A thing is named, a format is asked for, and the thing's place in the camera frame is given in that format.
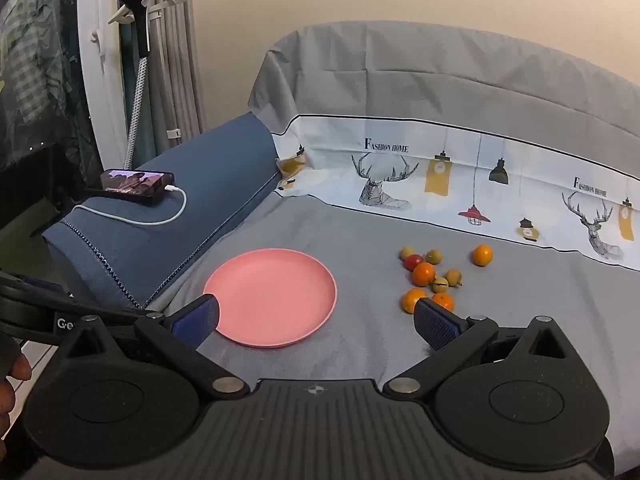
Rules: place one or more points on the white door frame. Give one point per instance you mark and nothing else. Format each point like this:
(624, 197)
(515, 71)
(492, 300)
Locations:
(102, 85)

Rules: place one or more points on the pink plate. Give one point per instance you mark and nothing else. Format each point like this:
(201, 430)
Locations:
(275, 295)

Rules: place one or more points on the small orange tangerine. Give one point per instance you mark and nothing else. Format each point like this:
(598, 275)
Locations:
(482, 255)

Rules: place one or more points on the glass door pane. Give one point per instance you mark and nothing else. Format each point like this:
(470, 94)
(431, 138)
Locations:
(40, 60)

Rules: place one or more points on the grey curtain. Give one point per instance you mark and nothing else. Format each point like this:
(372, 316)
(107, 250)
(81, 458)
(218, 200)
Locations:
(180, 60)

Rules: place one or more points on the grey printed bed sheet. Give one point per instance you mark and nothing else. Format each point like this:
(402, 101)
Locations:
(400, 85)

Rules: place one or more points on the blue sofa cushion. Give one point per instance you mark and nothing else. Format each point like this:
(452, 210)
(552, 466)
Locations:
(175, 240)

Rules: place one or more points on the orange tomato with stem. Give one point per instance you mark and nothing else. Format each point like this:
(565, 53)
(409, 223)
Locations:
(424, 273)

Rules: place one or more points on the black smartphone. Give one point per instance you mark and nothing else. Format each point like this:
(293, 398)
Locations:
(132, 184)

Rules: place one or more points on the small green jujube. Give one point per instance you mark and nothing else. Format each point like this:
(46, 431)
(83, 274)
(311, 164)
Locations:
(453, 276)
(440, 284)
(433, 256)
(406, 252)

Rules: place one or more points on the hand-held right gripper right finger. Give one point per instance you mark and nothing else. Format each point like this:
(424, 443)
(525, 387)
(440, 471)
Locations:
(437, 325)

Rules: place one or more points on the red tomato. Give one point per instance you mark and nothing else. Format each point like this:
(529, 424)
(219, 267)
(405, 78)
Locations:
(413, 261)

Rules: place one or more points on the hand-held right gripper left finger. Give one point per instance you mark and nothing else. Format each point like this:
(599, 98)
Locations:
(197, 317)

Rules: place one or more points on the person's left hand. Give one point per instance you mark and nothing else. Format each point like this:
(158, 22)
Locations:
(20, 367)

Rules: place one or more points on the white curtain clip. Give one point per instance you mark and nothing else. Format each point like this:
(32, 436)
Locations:
(173, 133)

